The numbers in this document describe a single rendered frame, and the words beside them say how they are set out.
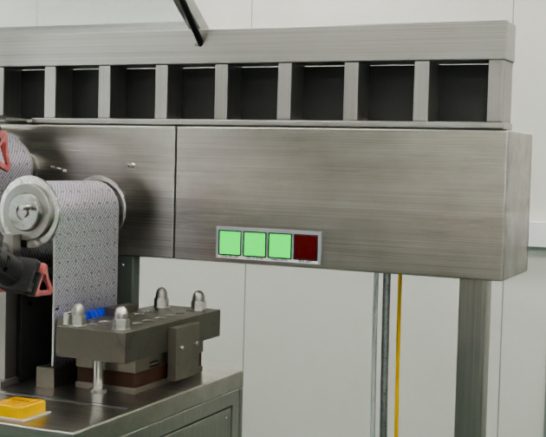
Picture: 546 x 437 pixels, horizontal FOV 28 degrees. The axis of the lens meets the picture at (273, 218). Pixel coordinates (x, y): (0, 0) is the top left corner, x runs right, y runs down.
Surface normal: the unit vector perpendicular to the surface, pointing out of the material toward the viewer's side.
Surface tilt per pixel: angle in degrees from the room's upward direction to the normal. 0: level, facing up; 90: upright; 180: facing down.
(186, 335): 90
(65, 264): 90
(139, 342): 90
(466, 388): 90
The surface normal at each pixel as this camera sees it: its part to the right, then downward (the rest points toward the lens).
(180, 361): 0.91, 0.04
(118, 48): -0.41, 0.04
